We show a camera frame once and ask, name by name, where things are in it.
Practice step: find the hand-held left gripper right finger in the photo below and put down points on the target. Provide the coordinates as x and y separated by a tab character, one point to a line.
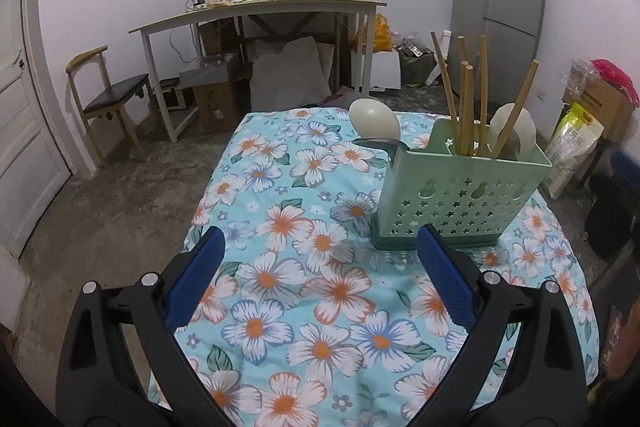
445	277

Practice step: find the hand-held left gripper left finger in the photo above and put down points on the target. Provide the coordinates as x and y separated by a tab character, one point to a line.
195	277

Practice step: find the green plastic utensil holder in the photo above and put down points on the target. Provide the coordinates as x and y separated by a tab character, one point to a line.
465	197

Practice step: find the white ceramic spoon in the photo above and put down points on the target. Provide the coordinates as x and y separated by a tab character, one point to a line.
517	129
372	117

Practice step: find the floral blue cloth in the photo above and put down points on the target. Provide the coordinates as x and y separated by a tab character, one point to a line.
320	257

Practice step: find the yellow white rice bag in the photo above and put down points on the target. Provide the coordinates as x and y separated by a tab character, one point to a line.
572	147

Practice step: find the small black appliance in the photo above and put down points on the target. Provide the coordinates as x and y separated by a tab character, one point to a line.
175	94

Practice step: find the wooden chair black seat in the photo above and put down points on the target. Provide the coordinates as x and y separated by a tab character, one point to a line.
115	92

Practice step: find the white panel door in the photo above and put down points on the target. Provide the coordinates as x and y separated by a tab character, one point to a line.
25	167

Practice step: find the plastic wrapped grey box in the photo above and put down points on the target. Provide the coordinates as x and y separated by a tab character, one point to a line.
210	67

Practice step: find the green bag of goods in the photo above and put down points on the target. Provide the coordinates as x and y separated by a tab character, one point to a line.
415	64

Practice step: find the white low cabinet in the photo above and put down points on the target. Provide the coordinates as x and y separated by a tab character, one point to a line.
377	69

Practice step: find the white sack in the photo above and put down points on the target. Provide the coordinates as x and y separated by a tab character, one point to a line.
290	74

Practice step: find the large cardboard box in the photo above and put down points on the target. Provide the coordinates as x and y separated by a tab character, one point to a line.
600	107

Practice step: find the yellow plastic bag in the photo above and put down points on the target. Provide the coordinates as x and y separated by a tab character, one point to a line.
375	32

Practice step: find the pink plastic bag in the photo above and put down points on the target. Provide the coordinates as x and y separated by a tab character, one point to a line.
615	79

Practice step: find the power strip with charger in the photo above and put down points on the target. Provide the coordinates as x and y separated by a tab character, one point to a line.
198	1

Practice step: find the white frame table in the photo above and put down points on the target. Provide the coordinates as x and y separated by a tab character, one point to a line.
260	9

